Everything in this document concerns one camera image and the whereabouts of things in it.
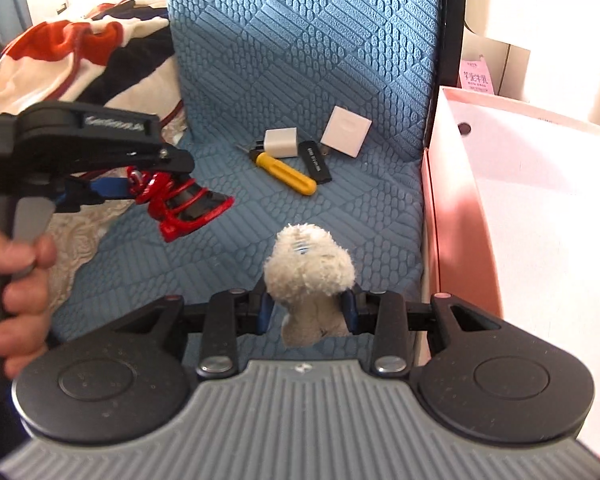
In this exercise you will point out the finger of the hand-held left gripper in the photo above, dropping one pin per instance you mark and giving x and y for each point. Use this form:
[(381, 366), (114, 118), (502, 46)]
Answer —
[(107, 187), (177, 160)]

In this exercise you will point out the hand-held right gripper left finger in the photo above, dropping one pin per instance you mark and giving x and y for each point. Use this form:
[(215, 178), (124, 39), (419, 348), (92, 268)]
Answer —
[(264, 312)]

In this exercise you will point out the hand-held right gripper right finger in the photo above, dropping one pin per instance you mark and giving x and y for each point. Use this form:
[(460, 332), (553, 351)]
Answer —
[(349, 310)]

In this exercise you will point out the red and black toy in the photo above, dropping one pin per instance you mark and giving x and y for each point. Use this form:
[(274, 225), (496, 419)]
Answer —
[(185, 205)]

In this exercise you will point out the white cloth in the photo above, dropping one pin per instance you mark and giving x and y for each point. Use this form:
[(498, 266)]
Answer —
[(307, 270)]

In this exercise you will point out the white charger cube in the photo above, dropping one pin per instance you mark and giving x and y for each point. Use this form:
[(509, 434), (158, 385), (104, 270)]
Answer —
[(280, 142)]

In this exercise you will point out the pink cardboard box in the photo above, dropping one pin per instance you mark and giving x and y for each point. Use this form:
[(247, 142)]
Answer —
[(539, 220)]

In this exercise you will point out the person's left hand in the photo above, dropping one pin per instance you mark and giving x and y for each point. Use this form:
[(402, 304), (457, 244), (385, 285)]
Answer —
[(22, 300)]

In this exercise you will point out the red white black printed blanket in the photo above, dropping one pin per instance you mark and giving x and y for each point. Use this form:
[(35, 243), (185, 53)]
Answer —
[(95, 50)]

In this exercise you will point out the black flash drive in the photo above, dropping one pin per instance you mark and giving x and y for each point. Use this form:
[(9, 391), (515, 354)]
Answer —
[(316, 161)]

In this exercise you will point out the blue textured mat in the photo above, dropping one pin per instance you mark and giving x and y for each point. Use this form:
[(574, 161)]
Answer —
[(305, 50)]

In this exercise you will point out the small white square box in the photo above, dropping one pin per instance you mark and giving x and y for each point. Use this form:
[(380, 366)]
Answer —
[(346, 131)]

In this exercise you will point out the pink milk carton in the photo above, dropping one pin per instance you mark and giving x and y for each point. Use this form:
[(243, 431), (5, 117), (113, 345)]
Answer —
[(474, 75)]

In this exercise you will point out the brown cardboard carton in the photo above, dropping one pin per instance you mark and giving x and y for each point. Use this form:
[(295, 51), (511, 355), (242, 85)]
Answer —
[(509, 70)]

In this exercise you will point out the black bed frame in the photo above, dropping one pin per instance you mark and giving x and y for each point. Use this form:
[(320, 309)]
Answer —
[(449, 35)]

